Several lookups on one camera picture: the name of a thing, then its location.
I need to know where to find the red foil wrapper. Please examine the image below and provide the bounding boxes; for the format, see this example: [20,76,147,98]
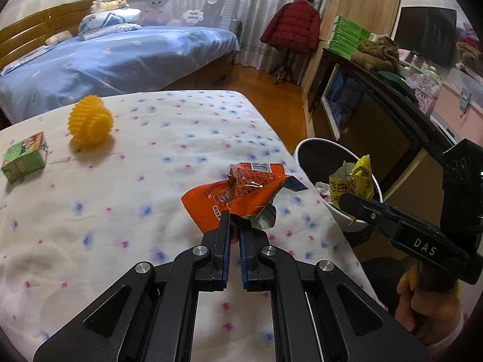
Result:
[226,162,309,231]

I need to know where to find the black glass cabinet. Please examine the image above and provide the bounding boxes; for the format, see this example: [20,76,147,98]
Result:
[309,47,469,198]

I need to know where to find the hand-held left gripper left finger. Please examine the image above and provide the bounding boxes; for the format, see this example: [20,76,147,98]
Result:
[33,209,232,362]

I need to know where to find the white round trash bin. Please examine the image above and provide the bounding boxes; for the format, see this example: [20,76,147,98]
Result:
[294,138,384,233]

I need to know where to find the dark wooden coat rack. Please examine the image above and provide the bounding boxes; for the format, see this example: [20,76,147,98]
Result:
[270,0,322,86]

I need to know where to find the green printed carton box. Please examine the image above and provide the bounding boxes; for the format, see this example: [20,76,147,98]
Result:
[1,131,48,184]

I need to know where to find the yellow spiky ball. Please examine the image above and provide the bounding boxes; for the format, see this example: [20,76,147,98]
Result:
[68,96,114,148]

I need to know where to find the bed with blue sheet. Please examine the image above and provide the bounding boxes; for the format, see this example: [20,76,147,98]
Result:
[0,26,241,125]

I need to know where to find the grey mesh bed guard rail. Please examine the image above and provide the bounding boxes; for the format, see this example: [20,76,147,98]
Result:
[126,0,241,30]

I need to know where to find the orange snack packet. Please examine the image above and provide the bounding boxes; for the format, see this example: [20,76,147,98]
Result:
[181,182,237,234]

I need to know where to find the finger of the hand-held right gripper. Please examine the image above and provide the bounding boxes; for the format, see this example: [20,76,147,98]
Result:
[337,192,401,243]

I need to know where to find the yellow snack packet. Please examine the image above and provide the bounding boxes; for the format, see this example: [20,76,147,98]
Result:
[329,154,374,227]

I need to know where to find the person's right forearm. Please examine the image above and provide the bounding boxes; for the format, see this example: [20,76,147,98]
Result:
[413,302,467,345]

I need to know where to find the black flat screen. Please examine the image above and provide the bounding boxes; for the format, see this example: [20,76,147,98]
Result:
[394,6,457,69]

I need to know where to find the folded white blue quilt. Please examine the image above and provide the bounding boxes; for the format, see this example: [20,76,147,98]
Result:
[78,8,142,40]

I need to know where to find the red puffer jacket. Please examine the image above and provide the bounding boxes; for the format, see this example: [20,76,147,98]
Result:
[260,0,321,52]

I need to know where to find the yellow white plush toys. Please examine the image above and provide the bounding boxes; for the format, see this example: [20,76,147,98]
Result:
[91,0,129,13]

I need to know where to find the stack of green boxes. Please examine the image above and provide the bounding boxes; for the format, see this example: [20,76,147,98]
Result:
[327,15,373,54]

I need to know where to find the pink desk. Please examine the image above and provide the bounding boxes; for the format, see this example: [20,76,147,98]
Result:
[430,70,483,141]

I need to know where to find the small pink pillow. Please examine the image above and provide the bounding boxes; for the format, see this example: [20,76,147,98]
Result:
[45,32,72,45]

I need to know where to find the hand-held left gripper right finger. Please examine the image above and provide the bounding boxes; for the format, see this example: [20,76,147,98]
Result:
[238,227,433,362]

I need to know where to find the wooden headboard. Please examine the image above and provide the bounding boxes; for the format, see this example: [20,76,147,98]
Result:
[0,0,96,71]

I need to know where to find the brown knitted cloth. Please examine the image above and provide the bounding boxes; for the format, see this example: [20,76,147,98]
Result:
[351,36,400,72]

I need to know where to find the person's right hand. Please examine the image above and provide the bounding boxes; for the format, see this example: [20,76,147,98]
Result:
[396,263,460,333]

